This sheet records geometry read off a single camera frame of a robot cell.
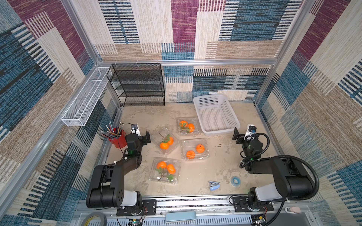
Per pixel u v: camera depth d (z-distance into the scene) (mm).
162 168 820
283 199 503
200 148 899
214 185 794
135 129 777
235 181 814
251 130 744
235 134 869
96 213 706
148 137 851
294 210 690
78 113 708
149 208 733
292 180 441
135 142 698
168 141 937
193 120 1070
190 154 889
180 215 715
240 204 732
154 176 832
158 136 964
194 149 916
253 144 700
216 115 1116
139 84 1089
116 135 916
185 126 1019
